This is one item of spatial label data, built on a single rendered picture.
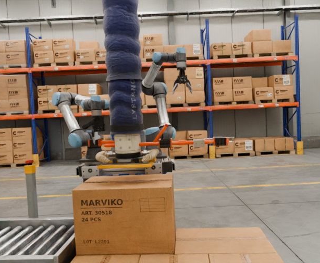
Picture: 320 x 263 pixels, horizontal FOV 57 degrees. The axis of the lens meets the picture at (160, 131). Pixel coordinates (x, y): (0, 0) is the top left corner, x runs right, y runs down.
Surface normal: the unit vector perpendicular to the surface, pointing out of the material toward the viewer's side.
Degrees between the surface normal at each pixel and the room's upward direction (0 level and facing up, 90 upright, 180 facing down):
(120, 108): 74
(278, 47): 91
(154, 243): 90
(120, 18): 88
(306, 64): 90
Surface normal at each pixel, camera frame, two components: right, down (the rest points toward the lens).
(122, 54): 0.04, -0.24
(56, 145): 0.01, 0.05
